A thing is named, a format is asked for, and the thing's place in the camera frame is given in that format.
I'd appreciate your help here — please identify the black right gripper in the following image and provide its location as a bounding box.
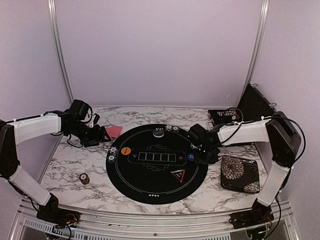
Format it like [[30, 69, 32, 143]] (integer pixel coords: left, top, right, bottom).
[[194, 146, 220, 167]]

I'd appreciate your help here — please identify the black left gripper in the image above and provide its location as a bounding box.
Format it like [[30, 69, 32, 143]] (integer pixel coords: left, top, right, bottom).
[[66, 121, 111, 148]]

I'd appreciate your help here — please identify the blue small blind button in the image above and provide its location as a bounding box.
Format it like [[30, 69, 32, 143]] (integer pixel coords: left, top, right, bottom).
[[187, 153, 195, 163]]

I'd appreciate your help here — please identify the grey chip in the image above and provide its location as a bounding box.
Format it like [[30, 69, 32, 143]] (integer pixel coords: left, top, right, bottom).
[[165, 125, 173, 131], [109, 146, 118, 155]]

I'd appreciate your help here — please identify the red triangle all-in marker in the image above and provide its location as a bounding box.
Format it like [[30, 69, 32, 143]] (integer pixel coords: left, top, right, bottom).
[[170, 169, 186, 183]]

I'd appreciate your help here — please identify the black dealer button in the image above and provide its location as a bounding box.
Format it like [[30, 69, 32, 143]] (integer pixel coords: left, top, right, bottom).
[[152, 129, 165, 138]]

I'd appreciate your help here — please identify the orange big blind button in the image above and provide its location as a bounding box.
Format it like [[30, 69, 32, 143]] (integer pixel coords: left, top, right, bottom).
[[120, 147, 132, 156]]

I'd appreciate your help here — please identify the red poker chip stack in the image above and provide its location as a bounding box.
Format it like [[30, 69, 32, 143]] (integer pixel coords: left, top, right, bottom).
[[79, 173, 90, 185]]

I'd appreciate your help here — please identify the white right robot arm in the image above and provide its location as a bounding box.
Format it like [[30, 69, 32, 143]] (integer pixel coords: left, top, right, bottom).
[[187, 111, 307, 224]]

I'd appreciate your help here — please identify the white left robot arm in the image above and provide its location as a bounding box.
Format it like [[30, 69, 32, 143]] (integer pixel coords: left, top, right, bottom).
[[0, 99, 111, 223]]

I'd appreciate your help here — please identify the red playing card deck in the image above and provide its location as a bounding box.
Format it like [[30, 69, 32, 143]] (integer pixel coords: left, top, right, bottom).
[[105, 125, 123, 140]]

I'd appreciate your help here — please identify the floral patterned pouch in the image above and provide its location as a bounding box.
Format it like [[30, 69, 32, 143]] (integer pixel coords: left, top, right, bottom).
[[220, 155, 260, 194]]

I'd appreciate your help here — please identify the round black poker mat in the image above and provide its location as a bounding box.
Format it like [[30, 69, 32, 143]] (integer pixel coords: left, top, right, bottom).
[[105, 124, 208, 205]]

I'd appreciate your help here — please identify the black poker chip case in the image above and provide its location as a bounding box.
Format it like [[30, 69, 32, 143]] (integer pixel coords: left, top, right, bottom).
[[208, 84, 276, 126]]

